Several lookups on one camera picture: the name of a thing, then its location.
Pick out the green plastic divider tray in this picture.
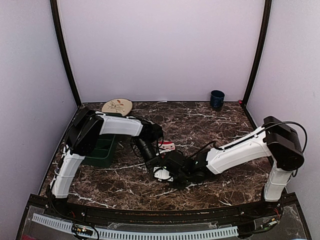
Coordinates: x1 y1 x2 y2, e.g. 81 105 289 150
75 109 116 168

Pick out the red Santa Christmas sock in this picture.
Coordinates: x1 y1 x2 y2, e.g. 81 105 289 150
158 141 176 154

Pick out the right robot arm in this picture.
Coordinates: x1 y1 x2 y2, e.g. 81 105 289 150
153 116 307 217

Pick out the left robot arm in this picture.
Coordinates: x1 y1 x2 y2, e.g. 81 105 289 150
48 108 164 218

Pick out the beige decorated plate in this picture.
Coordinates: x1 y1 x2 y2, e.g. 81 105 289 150
101 98 133 116

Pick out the dark blue mug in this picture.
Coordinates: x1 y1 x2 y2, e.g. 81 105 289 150
210 90 225 112

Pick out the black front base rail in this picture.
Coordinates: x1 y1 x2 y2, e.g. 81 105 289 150
42 196 284 225

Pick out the white slotted cable duct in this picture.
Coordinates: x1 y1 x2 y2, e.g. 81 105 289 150
31 213 239 240

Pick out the left black frame post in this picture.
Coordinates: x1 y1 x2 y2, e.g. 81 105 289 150
49 0 82 107

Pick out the black frame post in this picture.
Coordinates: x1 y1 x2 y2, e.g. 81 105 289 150
242 0 272 106
49 0 82 107

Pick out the right black frame post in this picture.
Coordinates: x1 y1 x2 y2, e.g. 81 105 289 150
242 0 272 106

